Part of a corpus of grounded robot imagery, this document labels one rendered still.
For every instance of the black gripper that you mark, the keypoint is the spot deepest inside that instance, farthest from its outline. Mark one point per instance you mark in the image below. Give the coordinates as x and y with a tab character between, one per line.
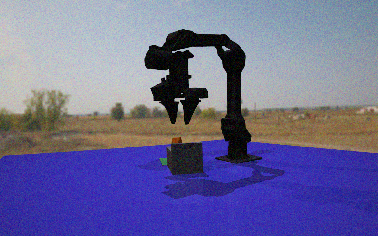
191	96

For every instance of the orange l-shaped part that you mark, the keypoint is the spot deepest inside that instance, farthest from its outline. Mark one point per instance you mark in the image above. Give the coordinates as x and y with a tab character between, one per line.
177	140

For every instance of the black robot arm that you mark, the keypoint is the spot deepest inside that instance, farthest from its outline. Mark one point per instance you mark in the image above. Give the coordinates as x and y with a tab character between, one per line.
233	61

